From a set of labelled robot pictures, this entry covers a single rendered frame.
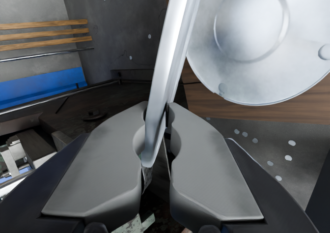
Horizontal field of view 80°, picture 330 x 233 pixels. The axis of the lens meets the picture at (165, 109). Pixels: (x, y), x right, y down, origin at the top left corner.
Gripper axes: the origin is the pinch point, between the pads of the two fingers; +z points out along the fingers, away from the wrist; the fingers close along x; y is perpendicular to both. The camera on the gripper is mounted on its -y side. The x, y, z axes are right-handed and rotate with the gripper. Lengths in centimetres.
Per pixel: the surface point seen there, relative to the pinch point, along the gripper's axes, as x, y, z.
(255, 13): 15.0, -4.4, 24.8
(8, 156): -43, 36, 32
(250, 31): 15.0, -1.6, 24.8
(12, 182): -36, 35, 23
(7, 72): -113, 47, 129
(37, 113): -49, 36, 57
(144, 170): -5, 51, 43
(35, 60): -100, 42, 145
